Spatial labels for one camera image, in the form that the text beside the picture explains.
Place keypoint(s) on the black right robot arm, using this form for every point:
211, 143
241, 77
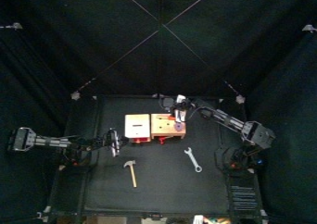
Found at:
244, 129

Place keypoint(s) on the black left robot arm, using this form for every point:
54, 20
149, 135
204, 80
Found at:
46, 141

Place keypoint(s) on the silver toy wrench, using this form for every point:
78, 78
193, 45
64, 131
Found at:
193, 159

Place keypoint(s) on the orange toy screw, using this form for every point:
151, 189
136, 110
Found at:
165, 117

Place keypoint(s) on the purple toy gear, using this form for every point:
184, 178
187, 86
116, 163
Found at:
179, 126

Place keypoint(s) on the red toy block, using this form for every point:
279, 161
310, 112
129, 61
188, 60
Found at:
141, 139

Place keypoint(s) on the light wooden toy box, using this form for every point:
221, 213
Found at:
137, 126

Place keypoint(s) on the wooden toy workbench box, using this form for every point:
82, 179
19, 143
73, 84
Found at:
165, 129

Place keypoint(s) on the red toy vise piece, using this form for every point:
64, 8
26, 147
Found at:
164, 139

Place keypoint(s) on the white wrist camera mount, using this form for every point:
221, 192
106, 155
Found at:
180, 98

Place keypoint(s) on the grey frame clamp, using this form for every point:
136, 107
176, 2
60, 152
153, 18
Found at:
15, 26
76, 95
240, 99
308, 28

